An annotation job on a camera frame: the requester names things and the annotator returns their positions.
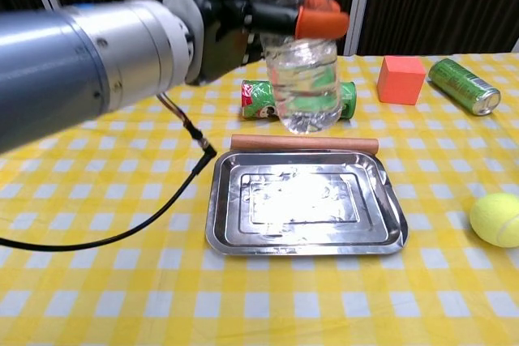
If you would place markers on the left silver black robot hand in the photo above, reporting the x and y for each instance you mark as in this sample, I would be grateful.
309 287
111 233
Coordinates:
219 30

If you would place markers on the clear plastic bottle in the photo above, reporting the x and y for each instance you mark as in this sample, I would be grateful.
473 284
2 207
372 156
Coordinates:
306 74

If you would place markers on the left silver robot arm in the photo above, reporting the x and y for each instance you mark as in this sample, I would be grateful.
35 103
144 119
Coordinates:
81 66

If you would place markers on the rectangular metal tray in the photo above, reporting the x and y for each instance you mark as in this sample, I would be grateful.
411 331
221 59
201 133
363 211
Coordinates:
304 204

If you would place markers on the green chips tube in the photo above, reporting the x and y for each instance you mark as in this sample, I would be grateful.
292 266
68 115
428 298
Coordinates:
255 99

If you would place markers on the brown wooden rod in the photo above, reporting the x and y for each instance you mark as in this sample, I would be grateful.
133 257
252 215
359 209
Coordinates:
304 143

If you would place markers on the orange foam cube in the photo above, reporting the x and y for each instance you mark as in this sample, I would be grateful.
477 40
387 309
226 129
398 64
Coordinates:
399 80

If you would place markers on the green drink can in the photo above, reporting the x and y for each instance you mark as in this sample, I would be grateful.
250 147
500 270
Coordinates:
462 84

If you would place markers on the yellow white checkered tablecloth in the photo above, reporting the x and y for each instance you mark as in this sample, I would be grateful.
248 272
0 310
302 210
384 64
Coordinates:
121 281

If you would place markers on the yellow tennis ball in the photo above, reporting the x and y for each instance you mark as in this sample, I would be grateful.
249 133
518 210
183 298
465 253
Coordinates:
496 220

